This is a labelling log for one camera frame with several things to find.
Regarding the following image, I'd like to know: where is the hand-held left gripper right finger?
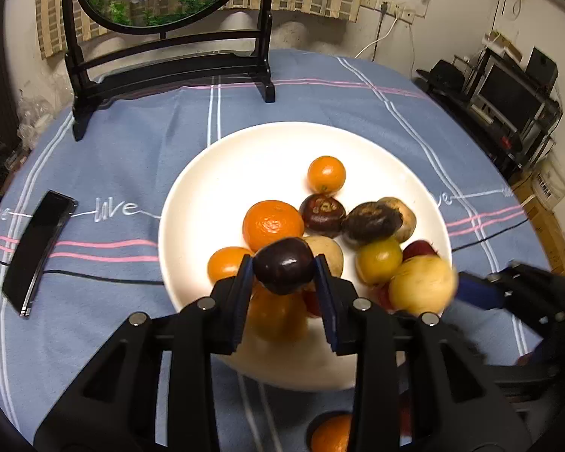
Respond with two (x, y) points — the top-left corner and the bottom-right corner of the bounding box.
(313, 253), (533, 452)

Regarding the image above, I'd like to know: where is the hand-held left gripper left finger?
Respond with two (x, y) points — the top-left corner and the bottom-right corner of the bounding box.
(33, 254), (255, 452)

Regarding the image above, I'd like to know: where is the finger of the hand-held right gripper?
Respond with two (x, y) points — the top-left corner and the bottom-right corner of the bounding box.
(458, 260), (565, 337)
(475, 339), (565, 403)

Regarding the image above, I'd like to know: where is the red round fruit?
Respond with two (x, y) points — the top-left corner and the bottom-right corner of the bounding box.
(302, 289), (323, 317)
(402, 240), (438, 262)

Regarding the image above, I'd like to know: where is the small orange fruit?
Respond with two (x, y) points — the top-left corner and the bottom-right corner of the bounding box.
(310, 413), (354, 452)
(207, 246), (255, 286)

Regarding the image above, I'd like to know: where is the large orange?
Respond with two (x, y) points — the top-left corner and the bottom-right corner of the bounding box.
(245, 282), (309, 344)

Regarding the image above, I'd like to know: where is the dark purple round fruit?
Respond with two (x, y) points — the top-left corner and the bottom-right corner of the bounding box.
(252, 237), (317, 295)

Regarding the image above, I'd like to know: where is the pale yellow potato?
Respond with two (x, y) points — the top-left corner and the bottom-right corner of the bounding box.
(304, 235), (344, 281)

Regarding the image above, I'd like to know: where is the yellow round fruit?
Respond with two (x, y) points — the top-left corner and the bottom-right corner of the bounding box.
(355, 238), (403, 287)

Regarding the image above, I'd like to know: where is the dark mangosteen with calyx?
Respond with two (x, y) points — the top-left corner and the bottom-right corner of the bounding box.
(299, 193), (347, 238)

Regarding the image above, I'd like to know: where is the dark brown wrinkled fruit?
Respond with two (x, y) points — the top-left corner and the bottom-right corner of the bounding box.
(342, 202), (404, 246)

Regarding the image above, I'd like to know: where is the white oval plate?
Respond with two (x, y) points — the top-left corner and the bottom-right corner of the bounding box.
(157, 121), (453, 392)

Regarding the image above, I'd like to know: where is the orange tangerine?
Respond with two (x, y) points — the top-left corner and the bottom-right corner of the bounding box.
(242, 200), (306, 252)

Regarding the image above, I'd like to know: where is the light brown round fruit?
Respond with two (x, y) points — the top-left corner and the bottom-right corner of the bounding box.
(379, 197), (417, 243)

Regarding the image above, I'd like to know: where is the dark red small fruit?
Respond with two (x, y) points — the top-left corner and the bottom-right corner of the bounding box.
(398, 393), (412, 438)

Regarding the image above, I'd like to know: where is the small orange kumquat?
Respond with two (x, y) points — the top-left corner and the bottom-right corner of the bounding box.
(307, 155), (347, 194)

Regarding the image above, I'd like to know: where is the white plastic bucket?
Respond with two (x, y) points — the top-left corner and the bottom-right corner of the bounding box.
(530, 155), (565, 210)

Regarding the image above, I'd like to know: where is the dark computer desk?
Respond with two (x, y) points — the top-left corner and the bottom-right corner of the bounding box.
(414, 68), (563, 180)

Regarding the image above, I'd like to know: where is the black computer monitor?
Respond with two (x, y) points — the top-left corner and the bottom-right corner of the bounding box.
(478, 61), (547, 128)

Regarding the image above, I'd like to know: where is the black smartphone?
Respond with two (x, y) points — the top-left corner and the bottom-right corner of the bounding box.
(1, 189), (79, 317)

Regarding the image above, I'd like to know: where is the black speaker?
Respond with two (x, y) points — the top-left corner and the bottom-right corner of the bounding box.
(526, 47), (559, 90)

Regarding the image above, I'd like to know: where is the goldfish round table screen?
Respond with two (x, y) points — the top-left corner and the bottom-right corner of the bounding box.
(61, 0), (278, 142)

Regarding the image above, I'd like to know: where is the clear plastic bag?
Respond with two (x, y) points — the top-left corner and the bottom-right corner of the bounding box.
(16, 89), (52, 137)

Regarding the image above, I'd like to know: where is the black cable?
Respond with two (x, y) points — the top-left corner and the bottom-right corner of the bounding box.
(0, 219), (530, 286)

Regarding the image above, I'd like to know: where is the white power cable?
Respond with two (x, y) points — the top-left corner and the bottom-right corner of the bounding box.
(355, 12), (399, 60)

